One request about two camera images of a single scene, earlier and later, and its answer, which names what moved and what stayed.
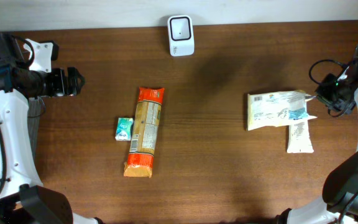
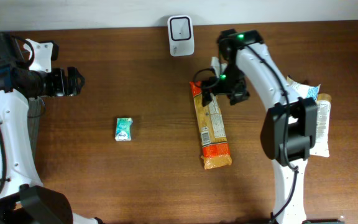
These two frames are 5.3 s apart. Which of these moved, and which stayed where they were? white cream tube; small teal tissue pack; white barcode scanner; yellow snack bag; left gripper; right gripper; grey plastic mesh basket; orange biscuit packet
Moved: right gripper; white cream tube; yellow snack bag; orange biscuit packet
Stayed: white barcode scanner; small teal tissue pack; left gripper; grey plastic mesh basket
